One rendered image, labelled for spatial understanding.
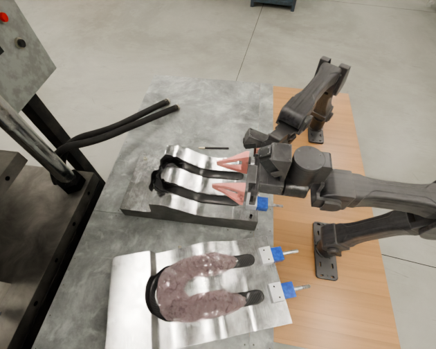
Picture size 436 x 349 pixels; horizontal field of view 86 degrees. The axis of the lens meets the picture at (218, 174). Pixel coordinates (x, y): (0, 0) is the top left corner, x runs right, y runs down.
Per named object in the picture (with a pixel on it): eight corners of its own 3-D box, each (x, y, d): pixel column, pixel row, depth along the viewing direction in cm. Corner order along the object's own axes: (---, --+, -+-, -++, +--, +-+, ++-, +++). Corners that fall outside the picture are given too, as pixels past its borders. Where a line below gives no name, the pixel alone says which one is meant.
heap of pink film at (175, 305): (235, 251, 78) (237, 244, 71) (248, 311, 68) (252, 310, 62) (156, 264, 75) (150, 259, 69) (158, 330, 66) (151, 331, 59)
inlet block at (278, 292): (304, 278, 76) (310, 275, 71) (310, 296, 73) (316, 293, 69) (265, 286, 75) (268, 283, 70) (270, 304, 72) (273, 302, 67)
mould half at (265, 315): (264, 239, 85) (269, 229, 76) (287, 323, 72) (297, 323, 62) (123, 264, 81) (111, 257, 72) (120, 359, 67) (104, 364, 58)
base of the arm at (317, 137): (313, 131, 104) (330, 132, 104) (311, 101, 115) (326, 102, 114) (308, 142, 111) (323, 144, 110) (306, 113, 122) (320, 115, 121)
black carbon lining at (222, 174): (243, 174, 93) (246, 160, 85) (240, 211, 84) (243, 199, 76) (158, 165, 95) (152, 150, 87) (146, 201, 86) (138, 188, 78)
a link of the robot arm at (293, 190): (282, 183, 47) (317, 188, 47) (282, 160, 50) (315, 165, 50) (275, 199, 53) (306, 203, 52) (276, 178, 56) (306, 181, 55)
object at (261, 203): (281, 203, 87) (284, 196, 82) (281, 215, 84) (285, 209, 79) (246, 199, 87) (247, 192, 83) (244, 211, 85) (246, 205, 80)
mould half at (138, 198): (257, 172, 101) (261, 153, 90) (254, 230, 87) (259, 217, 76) (144, 160, 105) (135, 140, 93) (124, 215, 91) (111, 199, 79)
